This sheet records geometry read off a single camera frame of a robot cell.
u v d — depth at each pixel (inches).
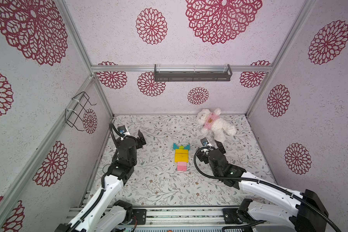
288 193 17.3
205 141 25.9
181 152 38.3
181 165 36.1
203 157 27.5
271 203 18.7
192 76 34.5
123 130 24.3
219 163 22.4
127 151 21.2
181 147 38.5
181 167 35.5
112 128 22.4
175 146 39.5
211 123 41.7
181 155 37.7
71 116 28.8
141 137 27.2
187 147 39.1
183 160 37.0
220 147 27.6
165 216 29.8
